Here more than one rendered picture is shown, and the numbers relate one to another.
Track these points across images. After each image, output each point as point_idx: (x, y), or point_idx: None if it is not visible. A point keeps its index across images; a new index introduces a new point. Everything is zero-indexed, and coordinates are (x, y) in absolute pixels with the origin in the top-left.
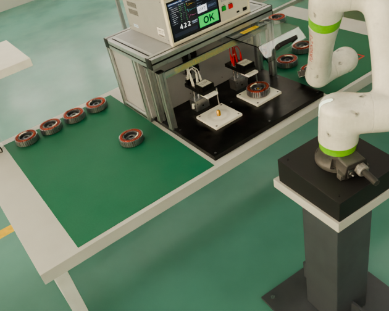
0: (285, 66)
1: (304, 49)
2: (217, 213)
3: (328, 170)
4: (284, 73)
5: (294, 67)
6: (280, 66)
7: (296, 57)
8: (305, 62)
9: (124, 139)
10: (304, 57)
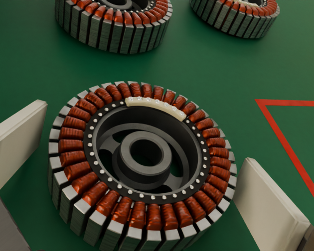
0: (72, 21)
1: (232, 8)
2: None
3: None
4: (31, 53)
5: (114, 56)
6: (55, 9)
7: (158, 16)
8: (190, 69)
9: None
10: (211, 43)
